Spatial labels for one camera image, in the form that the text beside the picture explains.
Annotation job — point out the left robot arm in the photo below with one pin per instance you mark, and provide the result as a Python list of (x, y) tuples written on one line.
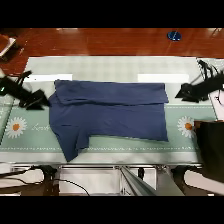
[(10, 87)]

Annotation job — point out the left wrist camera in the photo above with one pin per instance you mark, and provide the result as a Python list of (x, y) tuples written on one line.
[(23, 77)]

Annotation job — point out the blue round disc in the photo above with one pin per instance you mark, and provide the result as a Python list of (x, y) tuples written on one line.
[(174, 35)]

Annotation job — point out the silver frame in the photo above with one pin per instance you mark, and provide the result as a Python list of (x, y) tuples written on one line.
[(140, 185)]

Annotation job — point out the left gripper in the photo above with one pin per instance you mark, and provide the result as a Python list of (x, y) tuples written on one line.
[(35, 99)]

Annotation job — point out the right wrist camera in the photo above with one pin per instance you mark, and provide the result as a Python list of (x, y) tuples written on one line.
[(206, 70)]

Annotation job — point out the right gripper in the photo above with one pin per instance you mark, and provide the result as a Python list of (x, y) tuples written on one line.
[(195, 92)]

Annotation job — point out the navy blue T-shirt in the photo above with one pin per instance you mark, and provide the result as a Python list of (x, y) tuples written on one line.
[(110, 113)]

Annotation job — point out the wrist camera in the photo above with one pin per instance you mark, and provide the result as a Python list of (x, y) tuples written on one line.
[(206, 70), (23, 77)]

